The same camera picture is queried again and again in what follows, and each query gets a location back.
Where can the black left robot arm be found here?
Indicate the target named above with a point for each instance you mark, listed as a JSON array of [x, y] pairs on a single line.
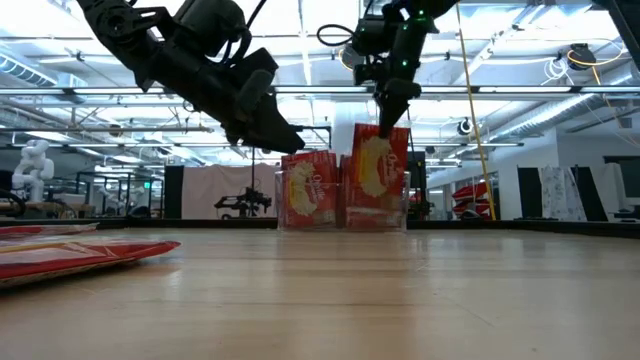
[[125, 30]]

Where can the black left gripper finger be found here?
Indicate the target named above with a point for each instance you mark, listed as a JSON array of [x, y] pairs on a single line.
[[270, 135]]

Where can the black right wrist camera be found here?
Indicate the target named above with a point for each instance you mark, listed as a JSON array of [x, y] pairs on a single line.
[[372, 50]]

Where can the long ceiling light rail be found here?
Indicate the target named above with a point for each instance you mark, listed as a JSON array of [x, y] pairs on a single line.
[[525, 90]]

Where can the red stacked objects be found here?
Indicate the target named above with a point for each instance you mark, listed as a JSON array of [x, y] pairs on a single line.
[[470, 192]]

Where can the wooden workbench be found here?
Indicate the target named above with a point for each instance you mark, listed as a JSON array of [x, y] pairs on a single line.
[[50, 206]]

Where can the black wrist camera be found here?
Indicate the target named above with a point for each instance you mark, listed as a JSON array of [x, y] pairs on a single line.
[[210, 25], [372, 50]]

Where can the white patterned curtain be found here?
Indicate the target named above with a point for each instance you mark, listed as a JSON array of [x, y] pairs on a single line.
[[560, 192]]

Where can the black cabinet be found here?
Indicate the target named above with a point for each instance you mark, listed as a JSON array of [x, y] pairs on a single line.
[[419, 175]]

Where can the clear plastic bin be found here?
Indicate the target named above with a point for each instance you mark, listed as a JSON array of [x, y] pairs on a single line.
[[404, 210]]

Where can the black curtain panel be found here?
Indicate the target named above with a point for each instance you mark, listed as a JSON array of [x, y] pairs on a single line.
[[529, 192]]

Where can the silver ventilation duct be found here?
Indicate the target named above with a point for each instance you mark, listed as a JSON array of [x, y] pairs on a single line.
[[550, 117], [30, 75]]

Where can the black tall panel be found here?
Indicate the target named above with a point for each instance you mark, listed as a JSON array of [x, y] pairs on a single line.
[[173, 192]]

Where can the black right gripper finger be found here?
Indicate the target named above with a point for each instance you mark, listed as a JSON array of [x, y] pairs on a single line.
[[395, 110]]

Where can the black metal cage frame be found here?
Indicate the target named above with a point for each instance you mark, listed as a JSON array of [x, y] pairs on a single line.
[[120, 173]]

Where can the beige cloth partition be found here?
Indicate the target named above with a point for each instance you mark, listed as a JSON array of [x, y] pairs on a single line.
[[210, 190]]

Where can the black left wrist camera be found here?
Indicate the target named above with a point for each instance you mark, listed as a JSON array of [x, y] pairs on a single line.
[[210, 25]]

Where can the white square column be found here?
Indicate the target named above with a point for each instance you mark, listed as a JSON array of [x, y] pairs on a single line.
[[345, 117]]

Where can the plain white curtain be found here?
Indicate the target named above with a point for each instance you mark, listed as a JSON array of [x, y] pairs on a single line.
[[612, 185]]

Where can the black background robot arm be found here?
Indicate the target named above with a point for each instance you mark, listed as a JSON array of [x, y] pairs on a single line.
[[247, 202]]

